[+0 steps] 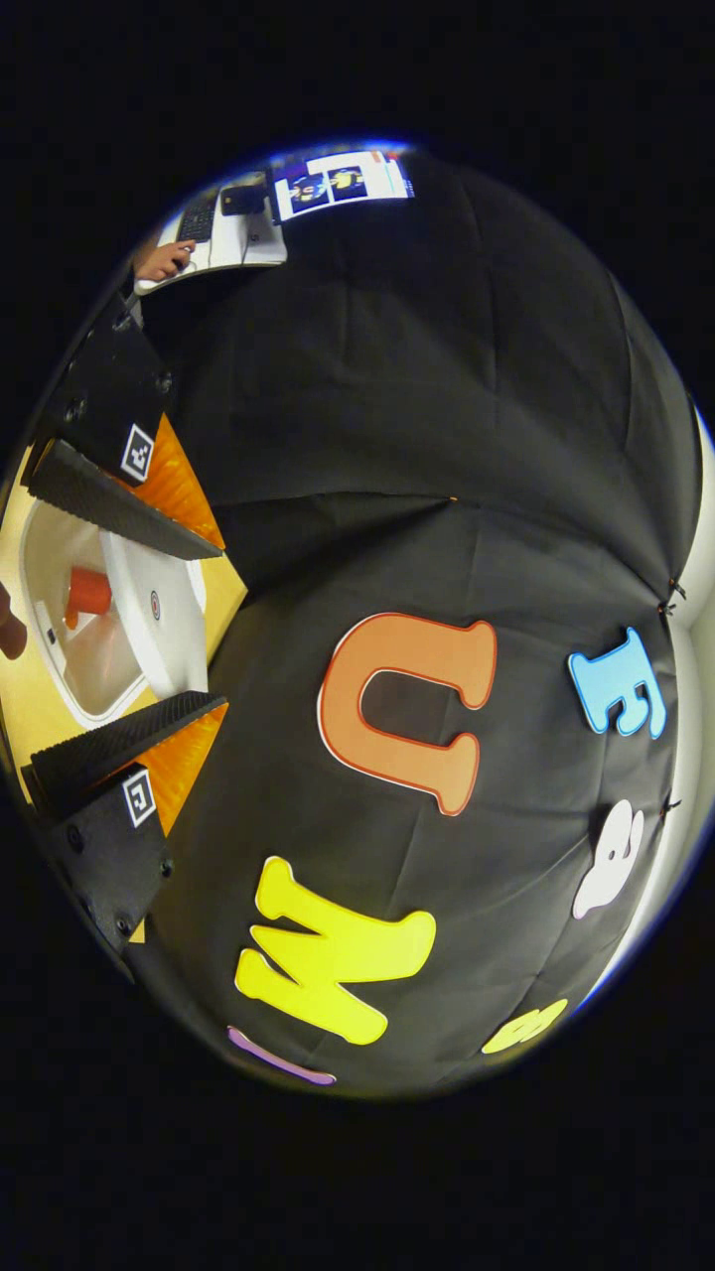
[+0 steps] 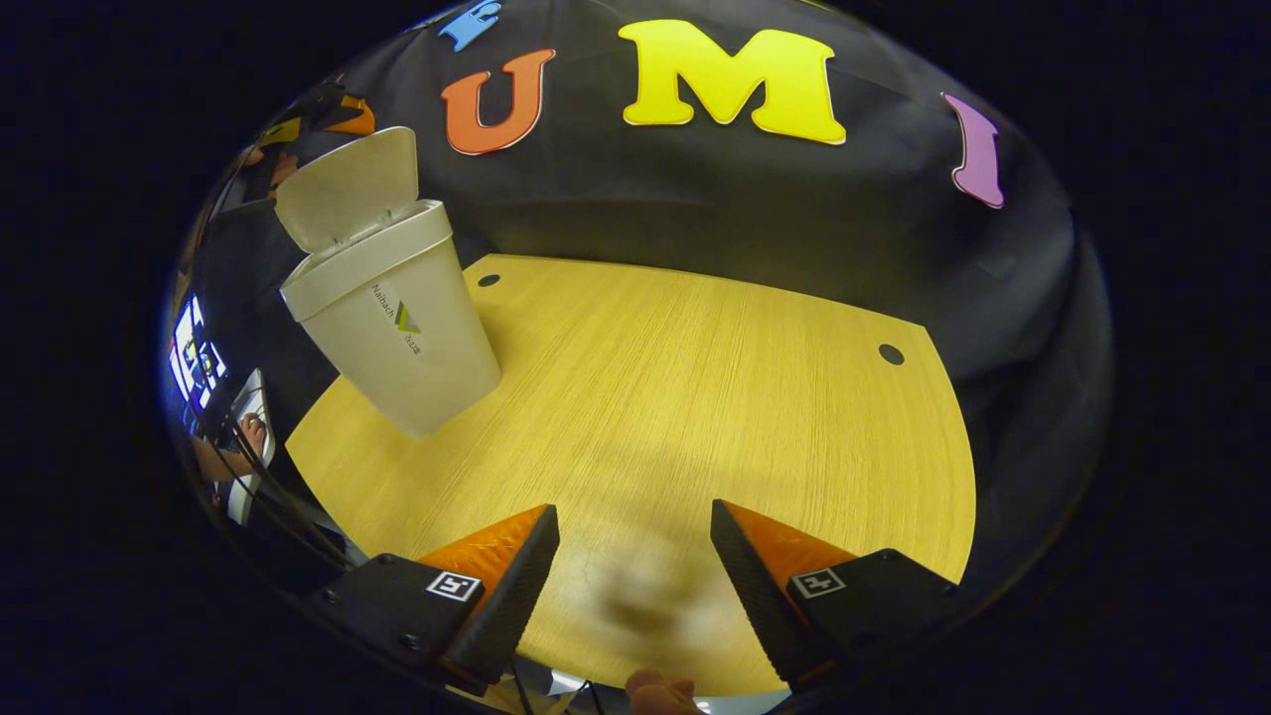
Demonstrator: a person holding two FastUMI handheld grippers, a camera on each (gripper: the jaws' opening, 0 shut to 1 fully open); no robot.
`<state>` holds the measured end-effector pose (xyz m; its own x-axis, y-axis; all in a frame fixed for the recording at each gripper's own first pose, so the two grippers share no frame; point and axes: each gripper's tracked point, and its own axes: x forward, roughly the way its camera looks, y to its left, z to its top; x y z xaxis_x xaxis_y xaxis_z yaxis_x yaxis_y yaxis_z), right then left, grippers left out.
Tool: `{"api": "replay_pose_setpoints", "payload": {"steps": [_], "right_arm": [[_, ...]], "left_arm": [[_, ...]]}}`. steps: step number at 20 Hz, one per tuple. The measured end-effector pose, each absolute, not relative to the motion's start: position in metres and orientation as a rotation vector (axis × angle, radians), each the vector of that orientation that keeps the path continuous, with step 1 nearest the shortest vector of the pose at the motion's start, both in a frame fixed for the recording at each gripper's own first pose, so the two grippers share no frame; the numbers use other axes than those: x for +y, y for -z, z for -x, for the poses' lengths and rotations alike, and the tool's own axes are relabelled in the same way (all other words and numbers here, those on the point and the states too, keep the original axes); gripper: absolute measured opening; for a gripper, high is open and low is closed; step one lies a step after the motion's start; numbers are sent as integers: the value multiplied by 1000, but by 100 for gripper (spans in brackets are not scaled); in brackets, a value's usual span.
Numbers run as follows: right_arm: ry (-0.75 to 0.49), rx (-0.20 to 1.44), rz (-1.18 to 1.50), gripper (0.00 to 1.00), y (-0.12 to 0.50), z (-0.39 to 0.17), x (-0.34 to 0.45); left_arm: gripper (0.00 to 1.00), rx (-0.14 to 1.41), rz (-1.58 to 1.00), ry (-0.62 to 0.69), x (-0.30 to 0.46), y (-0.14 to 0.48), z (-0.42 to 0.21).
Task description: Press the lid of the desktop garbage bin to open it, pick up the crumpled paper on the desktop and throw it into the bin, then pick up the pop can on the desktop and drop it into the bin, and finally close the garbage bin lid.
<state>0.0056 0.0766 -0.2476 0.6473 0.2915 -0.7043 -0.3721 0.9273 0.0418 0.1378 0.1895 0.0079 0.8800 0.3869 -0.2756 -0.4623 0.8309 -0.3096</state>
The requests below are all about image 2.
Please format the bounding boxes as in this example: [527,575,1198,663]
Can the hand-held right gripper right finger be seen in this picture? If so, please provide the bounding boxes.
[709,499,963,692]

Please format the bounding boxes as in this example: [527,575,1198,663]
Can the computer monitor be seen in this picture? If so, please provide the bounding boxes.
[167,295,228,415]

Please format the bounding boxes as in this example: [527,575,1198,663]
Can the white desktop garbage bin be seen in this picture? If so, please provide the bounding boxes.
[275,126,502,439]

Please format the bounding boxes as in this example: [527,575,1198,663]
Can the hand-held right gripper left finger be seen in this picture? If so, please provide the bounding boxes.
[307,502,561,697]

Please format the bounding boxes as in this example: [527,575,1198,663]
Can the black backdrop cloth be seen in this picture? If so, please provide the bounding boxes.
[199,0,1113,587]

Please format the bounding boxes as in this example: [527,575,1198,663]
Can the wooden desktop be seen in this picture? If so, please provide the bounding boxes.
[286,254,977,696]

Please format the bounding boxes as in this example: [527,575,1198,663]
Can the white side desk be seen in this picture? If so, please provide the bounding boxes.
[227,368,278,526]

